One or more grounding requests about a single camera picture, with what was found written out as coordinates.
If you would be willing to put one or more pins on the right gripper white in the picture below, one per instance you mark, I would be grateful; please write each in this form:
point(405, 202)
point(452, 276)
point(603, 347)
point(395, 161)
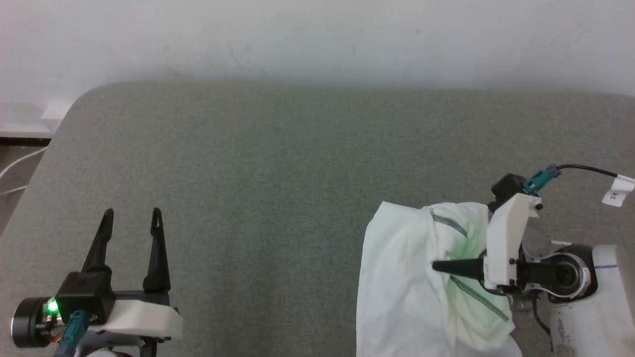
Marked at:
point(503, 248)

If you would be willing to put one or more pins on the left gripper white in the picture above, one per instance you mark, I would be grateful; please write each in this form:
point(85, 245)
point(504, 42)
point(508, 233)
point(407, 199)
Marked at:
point(144, 320)

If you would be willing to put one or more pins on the white shirt with stitched seams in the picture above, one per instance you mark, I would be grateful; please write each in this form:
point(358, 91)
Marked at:
point(402, 287)

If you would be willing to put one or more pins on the left arm grey white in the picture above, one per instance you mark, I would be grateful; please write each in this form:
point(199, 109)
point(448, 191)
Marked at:
point(106, 352)

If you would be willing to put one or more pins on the right arm grey white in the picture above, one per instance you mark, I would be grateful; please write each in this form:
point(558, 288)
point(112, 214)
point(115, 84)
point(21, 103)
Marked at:
point(600, 322)

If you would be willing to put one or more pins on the grey fabric sofa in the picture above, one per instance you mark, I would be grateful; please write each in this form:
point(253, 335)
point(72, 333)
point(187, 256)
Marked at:
point(273, 198)

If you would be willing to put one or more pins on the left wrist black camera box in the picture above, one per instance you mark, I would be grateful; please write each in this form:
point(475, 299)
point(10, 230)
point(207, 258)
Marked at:
point(84, 292)

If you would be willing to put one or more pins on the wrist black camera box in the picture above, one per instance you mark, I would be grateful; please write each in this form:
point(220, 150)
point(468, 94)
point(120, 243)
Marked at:
point(506, 187)
point(84, 292)

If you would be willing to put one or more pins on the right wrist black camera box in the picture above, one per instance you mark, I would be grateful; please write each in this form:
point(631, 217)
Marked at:
point(506, 187)

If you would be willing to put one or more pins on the white wall box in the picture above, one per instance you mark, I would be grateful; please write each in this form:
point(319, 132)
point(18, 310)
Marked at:
point(57, 111)

